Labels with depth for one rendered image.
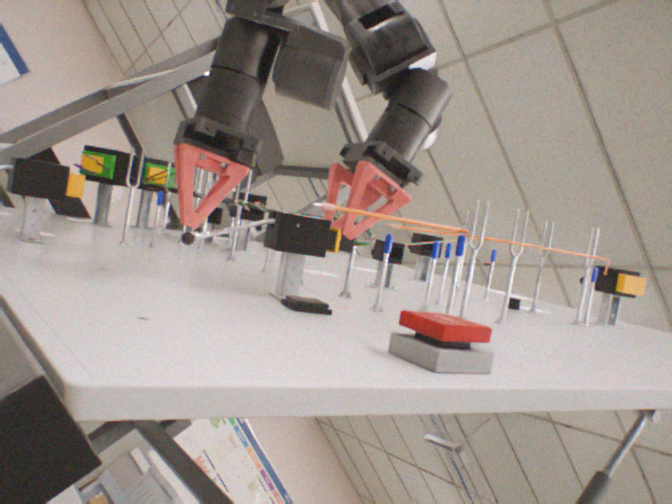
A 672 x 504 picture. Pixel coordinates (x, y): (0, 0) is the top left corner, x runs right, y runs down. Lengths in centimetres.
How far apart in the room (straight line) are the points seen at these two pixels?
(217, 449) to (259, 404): 852
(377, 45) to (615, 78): 246
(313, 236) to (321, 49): 19
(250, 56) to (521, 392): 39
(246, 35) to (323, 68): 8
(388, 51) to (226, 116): 22
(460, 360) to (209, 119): 31
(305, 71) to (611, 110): 267
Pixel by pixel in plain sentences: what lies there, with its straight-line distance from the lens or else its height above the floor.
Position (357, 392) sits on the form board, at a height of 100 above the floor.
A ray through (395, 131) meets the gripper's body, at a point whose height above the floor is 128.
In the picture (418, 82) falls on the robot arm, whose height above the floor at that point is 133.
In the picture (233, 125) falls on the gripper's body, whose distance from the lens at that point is 68.
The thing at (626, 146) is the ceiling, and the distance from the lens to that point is 331.
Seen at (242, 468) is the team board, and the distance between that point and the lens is 909.
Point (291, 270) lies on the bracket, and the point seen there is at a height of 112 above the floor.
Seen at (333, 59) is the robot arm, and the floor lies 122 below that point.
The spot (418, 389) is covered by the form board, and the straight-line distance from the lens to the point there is 44.
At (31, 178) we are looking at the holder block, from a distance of 91.
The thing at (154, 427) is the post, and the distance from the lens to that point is 153.
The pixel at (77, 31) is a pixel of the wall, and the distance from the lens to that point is 858.
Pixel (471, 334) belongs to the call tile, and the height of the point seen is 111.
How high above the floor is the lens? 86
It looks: 24 degrees up
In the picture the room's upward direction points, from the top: 57 degrees clockwise
